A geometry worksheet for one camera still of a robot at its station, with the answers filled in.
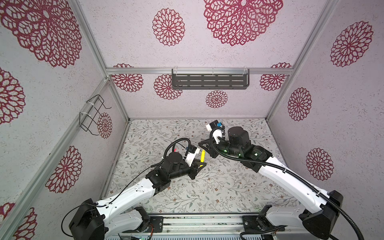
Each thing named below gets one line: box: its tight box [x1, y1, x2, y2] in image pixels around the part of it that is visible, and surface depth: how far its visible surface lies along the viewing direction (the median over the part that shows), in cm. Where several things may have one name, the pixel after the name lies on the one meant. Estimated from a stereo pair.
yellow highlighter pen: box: [199, 149, 206, 168], surface depth 70 cm
